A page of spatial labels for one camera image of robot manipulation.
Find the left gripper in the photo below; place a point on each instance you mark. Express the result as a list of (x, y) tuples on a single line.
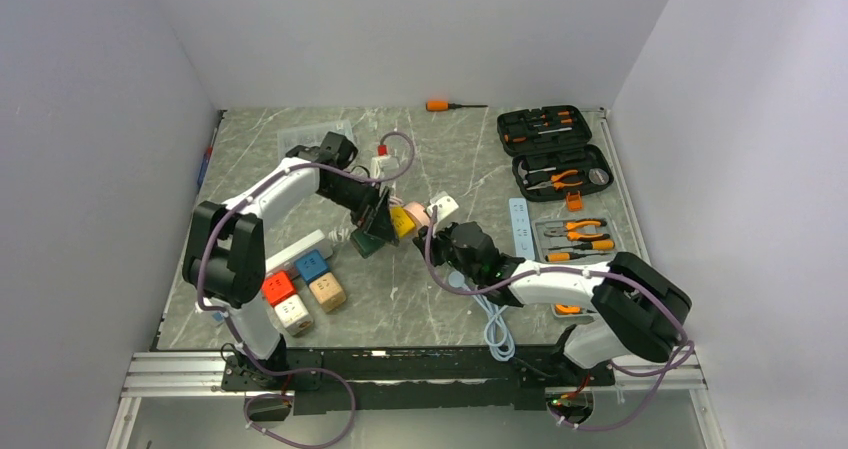
[(373, 213)]

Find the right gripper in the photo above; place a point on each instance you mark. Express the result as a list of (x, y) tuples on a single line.
[(429, 240)]

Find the light blue round plug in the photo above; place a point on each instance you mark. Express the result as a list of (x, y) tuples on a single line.
[(456, 280)]

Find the white plug with cord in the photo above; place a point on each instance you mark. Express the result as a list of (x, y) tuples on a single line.
[(340, 235)]

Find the light blue power strip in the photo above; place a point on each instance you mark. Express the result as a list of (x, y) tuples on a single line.
[(521, 228)]

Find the white long power strip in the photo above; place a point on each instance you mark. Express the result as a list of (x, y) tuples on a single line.
[(284, 260)]

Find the grey tool case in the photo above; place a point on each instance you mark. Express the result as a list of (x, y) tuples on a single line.
[(572, 240)]

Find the red cube adapter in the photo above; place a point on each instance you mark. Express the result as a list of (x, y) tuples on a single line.
[(277, 288)]

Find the black tool case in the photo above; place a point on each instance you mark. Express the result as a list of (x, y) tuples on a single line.
[(548, 140)]

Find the white cube adapter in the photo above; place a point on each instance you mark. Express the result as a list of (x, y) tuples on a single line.
[(293, 315)]

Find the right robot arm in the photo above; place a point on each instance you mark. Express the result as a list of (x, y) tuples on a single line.
[(636, 310)]

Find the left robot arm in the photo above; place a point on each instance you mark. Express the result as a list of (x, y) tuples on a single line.
[(225, 254)]

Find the pink round socket base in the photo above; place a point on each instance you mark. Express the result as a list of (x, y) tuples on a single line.
[(418, 213)]

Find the yellow cube adapter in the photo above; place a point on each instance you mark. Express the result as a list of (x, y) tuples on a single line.
[(403, 223)]

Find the dark green cube adapter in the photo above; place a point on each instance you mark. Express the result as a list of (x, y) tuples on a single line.
[(364, 244)]

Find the dark blue cube adapter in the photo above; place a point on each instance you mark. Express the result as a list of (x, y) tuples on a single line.
[(311, 266)]

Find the clear screw organizer box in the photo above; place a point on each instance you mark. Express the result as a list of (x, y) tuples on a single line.
[(311, 135)]

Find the orange cube adapter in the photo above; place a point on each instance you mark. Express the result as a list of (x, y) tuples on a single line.
[(328, 292)]

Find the orange handled pliers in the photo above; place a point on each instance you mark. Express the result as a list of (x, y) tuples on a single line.
[(566, 179)]

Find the orange handled screwdriver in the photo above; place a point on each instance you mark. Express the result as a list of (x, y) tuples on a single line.
[(437, 106)]

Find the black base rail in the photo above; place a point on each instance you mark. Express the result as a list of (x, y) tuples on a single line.
[(415, 378)]

